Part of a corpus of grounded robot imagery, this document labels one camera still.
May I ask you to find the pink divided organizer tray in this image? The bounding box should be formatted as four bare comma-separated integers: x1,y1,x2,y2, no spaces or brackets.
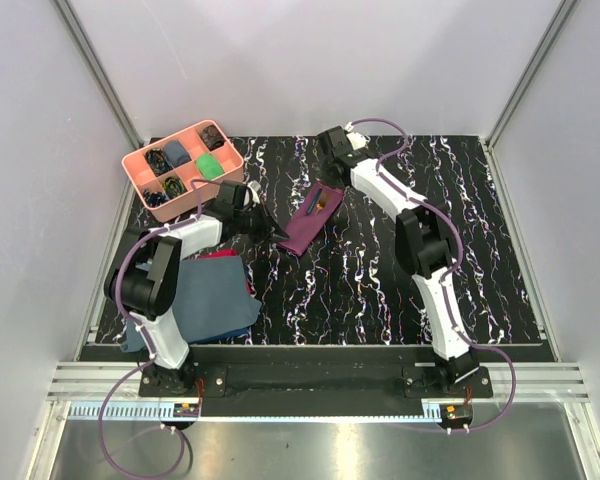
121,120,244,222

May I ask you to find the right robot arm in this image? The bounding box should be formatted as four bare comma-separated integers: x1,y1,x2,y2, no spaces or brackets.
318,126,479,397

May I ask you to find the green rolled cloth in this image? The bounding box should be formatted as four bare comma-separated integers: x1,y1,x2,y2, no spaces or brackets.
196,153,225,180

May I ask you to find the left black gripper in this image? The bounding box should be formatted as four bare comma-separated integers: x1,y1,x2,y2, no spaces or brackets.
234,199,290,246

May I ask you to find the yellow-black patterned rolled cloth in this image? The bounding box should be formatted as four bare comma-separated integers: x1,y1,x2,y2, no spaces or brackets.
162,176,187,199

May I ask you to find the black patterned rolled cloth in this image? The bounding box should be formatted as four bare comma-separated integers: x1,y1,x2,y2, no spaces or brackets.
145,148,169,176

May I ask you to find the dark patterned rolled cloth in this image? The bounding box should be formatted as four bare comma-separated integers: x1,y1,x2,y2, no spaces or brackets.
199,124,225,151

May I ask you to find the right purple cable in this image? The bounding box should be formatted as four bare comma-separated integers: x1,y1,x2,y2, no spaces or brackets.
347,118,517,434

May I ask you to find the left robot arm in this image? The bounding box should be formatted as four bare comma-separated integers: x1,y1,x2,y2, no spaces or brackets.
103,180,289,396

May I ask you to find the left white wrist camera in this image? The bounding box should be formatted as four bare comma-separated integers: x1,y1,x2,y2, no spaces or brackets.
244,180,261,208

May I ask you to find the blue-black patterned rolled cloth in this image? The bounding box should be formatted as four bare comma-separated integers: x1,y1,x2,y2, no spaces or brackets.
142,189,170,208

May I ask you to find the purple satin napkin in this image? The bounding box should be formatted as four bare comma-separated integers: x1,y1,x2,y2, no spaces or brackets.
278,182,344,256

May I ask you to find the grey-blue folded cloth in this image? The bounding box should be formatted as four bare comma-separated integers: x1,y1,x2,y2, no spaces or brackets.
119,256,262,354

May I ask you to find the blue rolled cloth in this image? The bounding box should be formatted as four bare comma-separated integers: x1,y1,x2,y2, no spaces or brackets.
163,140,191,168

